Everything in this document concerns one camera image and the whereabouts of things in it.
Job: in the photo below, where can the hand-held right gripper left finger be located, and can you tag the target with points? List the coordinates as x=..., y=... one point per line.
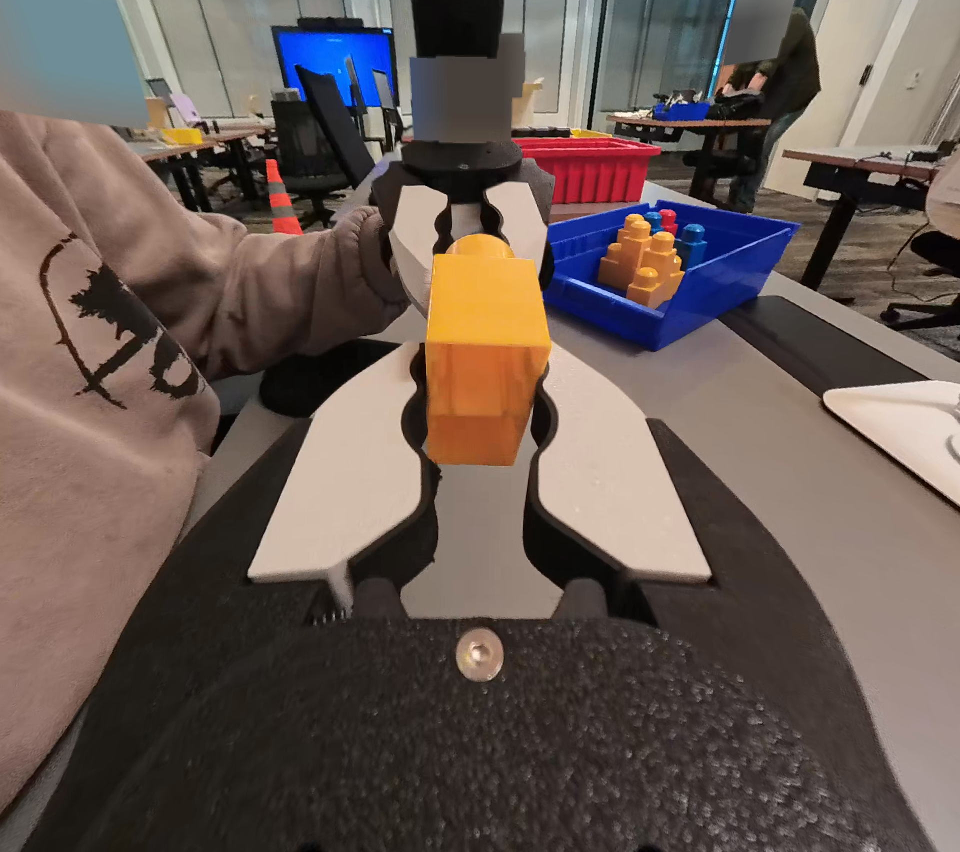
x=345, y=492

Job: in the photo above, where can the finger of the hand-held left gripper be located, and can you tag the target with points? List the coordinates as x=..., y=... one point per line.
x=409, y=245
x=525, y=215

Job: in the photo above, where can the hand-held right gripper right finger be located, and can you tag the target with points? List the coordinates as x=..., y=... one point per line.
x=615, y=492

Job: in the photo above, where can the blue storage bin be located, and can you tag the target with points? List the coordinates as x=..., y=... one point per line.
x=720, y=290
x=679, y=111

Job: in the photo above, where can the person's left forearm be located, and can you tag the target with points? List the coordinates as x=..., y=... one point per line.
x=285, y=282

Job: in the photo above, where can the pile of mega blocks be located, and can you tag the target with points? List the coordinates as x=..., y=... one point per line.
x=645, y=260

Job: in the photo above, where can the red storage bin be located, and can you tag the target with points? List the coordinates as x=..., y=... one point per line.
x=592, y=174

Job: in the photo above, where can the black mesh pad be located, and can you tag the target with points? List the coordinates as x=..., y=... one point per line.
x=300, y=380

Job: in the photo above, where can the orange traffic cone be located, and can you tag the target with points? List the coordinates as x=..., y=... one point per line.
x=281, y=200

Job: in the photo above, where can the black office chair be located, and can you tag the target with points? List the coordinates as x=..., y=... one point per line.
x=930, y=252
x=307, y=147
x=712, y=166

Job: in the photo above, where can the blue-screen monitor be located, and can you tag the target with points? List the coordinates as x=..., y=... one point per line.
x=330, y=54

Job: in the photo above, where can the black floor lamp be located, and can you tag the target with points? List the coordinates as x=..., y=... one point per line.
x=600, y=42

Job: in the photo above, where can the wood-top office desk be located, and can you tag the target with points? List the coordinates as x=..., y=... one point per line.
x=675, y=121
x=847, y=156
x=195, y=144

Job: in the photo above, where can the black bag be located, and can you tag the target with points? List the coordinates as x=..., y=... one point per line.
x=739, y=106

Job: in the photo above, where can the yellow storage bin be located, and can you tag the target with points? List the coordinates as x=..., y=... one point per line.
x=182, y=136

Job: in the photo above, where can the white document stand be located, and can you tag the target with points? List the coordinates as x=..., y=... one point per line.
x=892, y=425

